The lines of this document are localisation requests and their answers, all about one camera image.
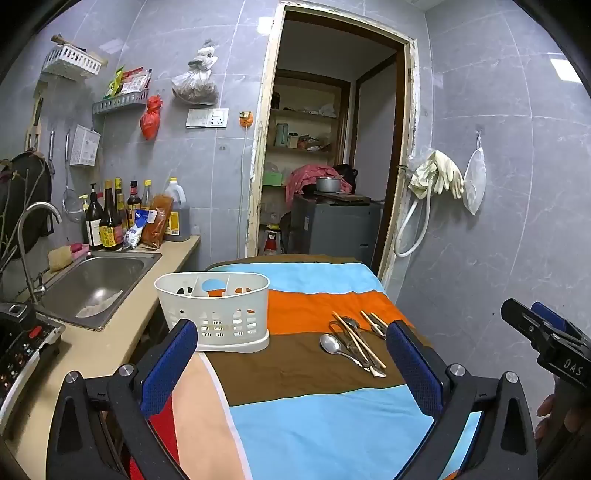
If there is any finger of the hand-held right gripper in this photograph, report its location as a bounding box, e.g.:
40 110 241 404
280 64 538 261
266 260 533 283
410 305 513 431
531 302 566 330
501 298 573 355

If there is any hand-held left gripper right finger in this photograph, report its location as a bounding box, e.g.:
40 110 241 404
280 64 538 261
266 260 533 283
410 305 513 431
385 319 539 480

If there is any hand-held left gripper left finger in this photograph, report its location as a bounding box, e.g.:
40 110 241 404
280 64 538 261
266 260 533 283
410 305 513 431
46 318 199 480

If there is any white plastic utensil caddy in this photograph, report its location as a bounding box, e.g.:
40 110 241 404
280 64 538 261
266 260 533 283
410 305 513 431
154 272 271 354

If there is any steel fork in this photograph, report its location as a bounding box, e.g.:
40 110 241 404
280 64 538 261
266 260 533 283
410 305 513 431
329 321 376 374

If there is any large steel spoon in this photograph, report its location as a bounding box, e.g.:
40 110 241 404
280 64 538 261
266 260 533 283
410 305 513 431
320 333 366 369

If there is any person's right hand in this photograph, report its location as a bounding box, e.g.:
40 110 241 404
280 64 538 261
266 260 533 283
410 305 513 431
534 394 555 440

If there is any beige kitchen counter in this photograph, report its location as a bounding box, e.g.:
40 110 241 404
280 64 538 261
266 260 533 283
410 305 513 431
0 235 201 467

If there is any white dishcloth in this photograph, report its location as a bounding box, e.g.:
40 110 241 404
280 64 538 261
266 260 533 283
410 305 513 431
76 290 123 318

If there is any stainless steel sink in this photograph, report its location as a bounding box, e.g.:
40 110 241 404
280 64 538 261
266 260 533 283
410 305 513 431
34 251 162 330

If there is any colourful striped cloth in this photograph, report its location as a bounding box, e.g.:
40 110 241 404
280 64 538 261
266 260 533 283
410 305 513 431
129 254 483 480

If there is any blue and white packet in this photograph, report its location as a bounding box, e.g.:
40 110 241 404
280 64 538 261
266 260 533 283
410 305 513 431
124 209 158 247

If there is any large dark oil jug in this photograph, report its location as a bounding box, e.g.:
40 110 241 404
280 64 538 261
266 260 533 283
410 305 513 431
163 178 191 242

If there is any orange spice packet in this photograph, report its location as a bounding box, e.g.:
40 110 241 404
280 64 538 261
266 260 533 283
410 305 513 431
141 195 174 247

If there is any dark soy sauce bottle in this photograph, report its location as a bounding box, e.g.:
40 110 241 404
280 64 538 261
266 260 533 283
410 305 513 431
99 180 123 251

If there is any black electric cooker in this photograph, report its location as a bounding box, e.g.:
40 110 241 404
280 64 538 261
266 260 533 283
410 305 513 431
0 302 65 416

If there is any white mesh bag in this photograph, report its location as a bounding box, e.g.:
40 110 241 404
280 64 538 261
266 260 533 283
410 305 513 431
463 130 488 215

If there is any yellow sponge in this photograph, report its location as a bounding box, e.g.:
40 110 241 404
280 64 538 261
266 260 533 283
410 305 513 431
48 246 75 272

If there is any grey cabinet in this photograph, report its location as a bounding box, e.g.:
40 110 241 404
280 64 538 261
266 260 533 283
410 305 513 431
291 194 384 266

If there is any brown pump bottle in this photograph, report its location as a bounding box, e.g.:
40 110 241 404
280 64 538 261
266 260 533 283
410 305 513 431
84 183 106 250

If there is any dark bottle with red cap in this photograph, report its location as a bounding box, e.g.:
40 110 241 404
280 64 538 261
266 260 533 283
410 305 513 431
127 180 143 232

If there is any cream rubber glove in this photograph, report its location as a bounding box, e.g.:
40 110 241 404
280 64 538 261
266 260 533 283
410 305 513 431
408 154 437 200
427 149 465 200

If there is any dark bottle with yellow label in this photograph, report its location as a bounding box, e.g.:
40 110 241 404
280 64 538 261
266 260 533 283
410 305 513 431
114 178 130 241

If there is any dark wooden board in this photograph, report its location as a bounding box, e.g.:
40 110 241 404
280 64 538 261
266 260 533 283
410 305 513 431
316 191 372 206

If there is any steel mesh strainer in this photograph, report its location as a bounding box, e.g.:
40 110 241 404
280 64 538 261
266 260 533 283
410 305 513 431
62 130 86 223

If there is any black bag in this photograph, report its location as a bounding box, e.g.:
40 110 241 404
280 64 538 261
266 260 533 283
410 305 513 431
332 164 358 195

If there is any curved steel faucet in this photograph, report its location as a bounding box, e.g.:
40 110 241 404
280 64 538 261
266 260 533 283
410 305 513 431
16 202 63 305

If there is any pink cloth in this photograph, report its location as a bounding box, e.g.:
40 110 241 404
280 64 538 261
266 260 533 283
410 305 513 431
285 164 340 208

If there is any black wok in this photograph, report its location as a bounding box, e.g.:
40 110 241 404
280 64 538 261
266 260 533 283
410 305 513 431
0 150 52 257

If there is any small white hanging basket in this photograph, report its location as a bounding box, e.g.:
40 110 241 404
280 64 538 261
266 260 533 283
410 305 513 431
69 124 101 167

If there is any red plastic bag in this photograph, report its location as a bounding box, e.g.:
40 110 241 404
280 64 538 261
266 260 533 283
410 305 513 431
140 95 162 140

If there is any dried branch with buds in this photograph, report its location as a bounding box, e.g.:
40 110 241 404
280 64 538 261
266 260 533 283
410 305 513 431
0 159 51 268

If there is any wooden shelf unit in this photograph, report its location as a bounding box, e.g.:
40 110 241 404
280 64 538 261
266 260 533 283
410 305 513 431
261 69 352 227

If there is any clear bag of dried goods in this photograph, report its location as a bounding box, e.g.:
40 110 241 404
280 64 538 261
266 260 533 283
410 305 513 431
172 44 219 106

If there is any wooden spatula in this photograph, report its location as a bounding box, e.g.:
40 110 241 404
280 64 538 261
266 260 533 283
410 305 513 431
25 83 47 153

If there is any row of seasoning packets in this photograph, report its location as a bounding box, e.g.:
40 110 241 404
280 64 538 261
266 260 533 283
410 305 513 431
104 66 152 99

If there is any white hose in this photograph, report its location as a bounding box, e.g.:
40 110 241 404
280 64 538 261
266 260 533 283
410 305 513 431
394 182 432 258

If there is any worn white door frame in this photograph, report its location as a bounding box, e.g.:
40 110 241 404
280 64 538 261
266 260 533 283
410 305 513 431
245 2 419 287

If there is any white slotted wall basket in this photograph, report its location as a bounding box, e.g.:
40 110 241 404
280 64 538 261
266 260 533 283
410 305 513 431
42 44 103 83

